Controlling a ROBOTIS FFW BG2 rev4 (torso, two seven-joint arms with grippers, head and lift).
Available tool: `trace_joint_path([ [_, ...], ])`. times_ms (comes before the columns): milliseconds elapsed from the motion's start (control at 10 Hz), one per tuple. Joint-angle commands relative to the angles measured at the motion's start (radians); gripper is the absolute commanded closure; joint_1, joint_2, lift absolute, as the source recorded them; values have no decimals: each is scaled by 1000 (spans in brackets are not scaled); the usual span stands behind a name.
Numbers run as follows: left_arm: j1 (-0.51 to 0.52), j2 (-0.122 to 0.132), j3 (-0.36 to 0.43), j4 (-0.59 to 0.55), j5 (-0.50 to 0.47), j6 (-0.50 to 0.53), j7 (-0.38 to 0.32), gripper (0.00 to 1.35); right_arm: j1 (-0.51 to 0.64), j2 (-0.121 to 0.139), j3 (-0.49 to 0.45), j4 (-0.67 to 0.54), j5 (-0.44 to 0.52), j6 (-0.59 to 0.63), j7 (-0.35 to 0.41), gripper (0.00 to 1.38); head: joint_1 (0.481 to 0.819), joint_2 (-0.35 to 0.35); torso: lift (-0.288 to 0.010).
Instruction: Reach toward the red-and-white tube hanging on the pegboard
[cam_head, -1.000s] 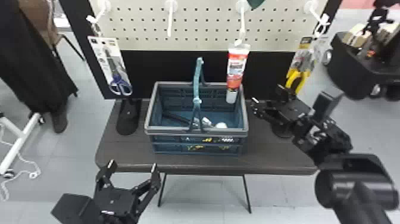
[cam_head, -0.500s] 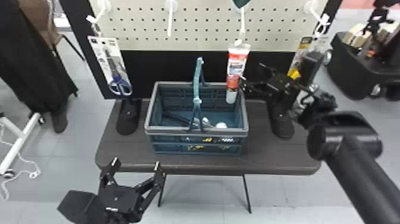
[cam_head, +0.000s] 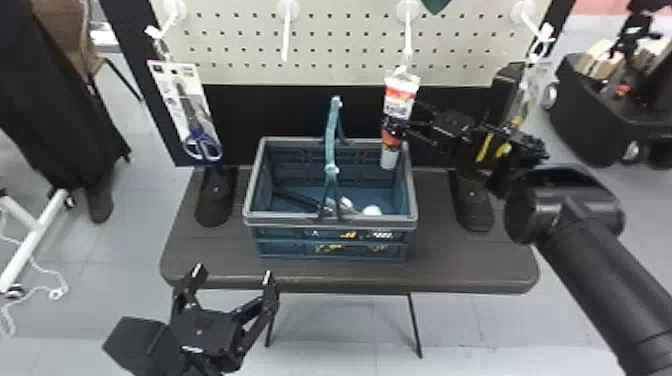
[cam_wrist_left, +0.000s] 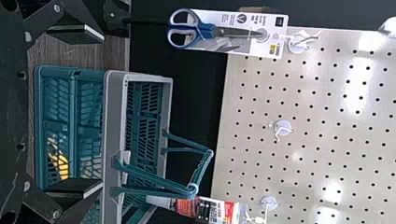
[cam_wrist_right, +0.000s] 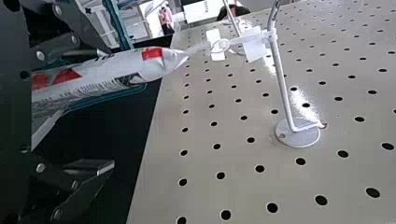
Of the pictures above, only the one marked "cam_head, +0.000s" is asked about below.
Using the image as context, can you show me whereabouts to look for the white frame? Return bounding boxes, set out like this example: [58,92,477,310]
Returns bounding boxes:
[0,187,73,298]

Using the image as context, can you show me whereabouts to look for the blue scissors on card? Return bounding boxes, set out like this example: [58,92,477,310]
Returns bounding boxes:
[146,59,225,163]

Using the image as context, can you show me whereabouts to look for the person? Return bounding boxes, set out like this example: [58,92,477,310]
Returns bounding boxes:
[0,0,134,225]

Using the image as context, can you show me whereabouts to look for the black handled tool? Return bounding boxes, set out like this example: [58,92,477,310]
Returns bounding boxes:
[270,187,384,218]

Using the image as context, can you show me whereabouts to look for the blue basket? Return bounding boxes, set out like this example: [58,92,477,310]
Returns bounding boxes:
[242,95,420,263]

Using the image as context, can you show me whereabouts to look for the white orange tube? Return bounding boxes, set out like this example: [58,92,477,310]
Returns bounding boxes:
[378,64,422,171]

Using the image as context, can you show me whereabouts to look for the green hanging packet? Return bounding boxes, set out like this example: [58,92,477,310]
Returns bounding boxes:
[421,0,454,16]

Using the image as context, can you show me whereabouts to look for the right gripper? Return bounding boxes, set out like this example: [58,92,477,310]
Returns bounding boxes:
[383,101,477,159]

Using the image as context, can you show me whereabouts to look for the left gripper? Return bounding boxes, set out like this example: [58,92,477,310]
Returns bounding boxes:
[166,262,281,376]

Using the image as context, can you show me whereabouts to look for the white pegboard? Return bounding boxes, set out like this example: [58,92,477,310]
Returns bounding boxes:
[99,0,577,233]

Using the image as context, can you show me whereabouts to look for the yellow tool on card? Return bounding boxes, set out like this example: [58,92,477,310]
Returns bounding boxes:
[508,32,556,130]

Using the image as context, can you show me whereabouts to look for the white cable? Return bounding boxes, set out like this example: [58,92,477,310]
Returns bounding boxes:
[0,208,71,338]

